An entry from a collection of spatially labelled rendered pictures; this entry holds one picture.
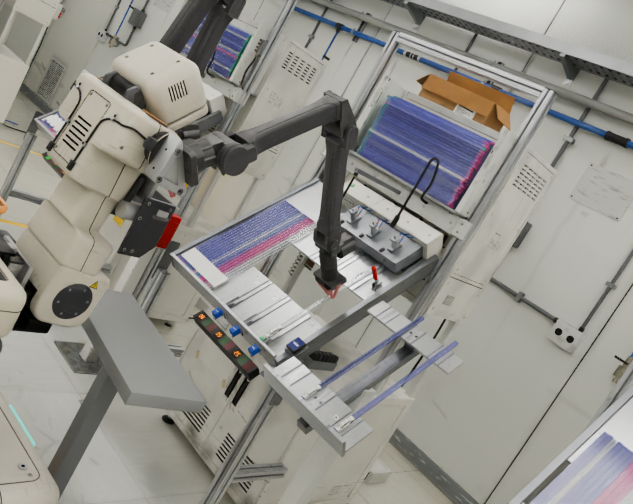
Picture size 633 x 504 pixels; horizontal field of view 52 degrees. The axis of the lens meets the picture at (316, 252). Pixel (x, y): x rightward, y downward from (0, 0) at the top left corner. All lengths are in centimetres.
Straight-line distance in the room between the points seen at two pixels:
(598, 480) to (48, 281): 145
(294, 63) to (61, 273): 213
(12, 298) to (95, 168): 36
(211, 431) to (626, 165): 249
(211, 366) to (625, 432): 154
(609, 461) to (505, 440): 190
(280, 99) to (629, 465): 241
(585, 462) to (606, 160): 224
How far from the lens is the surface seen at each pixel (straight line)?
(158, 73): 162
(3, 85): 641
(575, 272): 372
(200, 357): 277
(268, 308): 222
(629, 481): 191
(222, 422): 265
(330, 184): 190
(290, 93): 353
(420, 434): 400
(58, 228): 173
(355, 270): 232
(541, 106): 239
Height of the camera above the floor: 140
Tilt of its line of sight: 9 degrees down
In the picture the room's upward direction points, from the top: 30 degrees clockwise
